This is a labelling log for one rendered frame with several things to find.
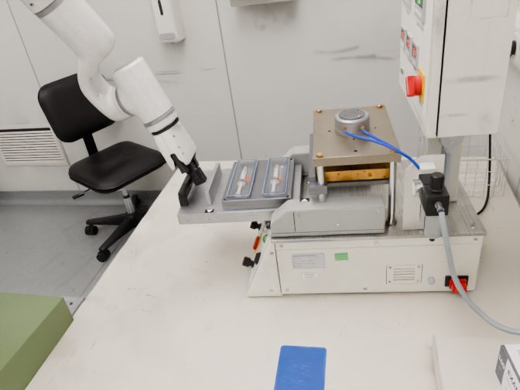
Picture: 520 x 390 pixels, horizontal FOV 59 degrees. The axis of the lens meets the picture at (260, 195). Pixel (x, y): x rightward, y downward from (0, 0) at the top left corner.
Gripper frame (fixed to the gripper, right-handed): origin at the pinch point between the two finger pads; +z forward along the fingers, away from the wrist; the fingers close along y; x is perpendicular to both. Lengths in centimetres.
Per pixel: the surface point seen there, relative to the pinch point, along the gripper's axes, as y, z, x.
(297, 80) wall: -142, 28, 10
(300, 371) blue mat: 38, 33, 15
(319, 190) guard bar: 13.6, 8.6, 29.8
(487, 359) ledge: 39, 41, 50
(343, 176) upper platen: 10.2, 9.2, 35.3
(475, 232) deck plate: 17, 29, 56
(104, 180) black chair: -97, 21, -95
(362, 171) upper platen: 10.2, 9.7, 39.4
